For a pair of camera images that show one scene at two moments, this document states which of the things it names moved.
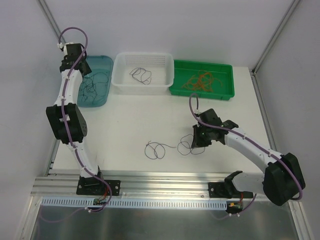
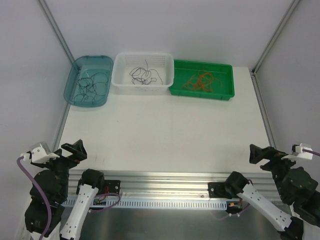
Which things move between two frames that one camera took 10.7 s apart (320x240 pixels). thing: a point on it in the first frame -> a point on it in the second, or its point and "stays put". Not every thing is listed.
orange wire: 203,81 stays put
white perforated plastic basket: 142,73 stays put
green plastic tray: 208,80 stays put
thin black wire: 89,89 stays put
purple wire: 182,141 -> 150,75
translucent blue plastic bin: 94,88 stays put
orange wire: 206,81 stays put
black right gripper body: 200,137 -> 270,158
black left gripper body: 84,67 -> 63,158
